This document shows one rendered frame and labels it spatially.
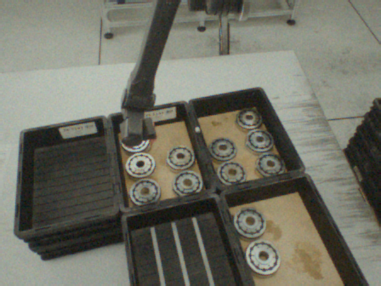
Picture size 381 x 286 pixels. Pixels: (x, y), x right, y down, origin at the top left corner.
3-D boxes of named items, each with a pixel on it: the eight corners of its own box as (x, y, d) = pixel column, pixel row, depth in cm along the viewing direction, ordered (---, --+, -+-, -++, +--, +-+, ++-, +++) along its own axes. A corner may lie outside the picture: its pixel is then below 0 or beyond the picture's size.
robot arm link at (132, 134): (156, 90, 94) (124, 85, 91) (157, 124, 88) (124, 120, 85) (145, 116, 103) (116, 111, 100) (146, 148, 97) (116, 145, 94)
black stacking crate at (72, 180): (32, 150, 129) (20, 131, 120) (111, 134, 133) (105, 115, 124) (29, 252, 106) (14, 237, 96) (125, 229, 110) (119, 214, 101)
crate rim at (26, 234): (22, 134, 121) (19, 129, 119) (107, 118, 125) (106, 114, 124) (16, 241, 98) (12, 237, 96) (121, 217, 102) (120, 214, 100)
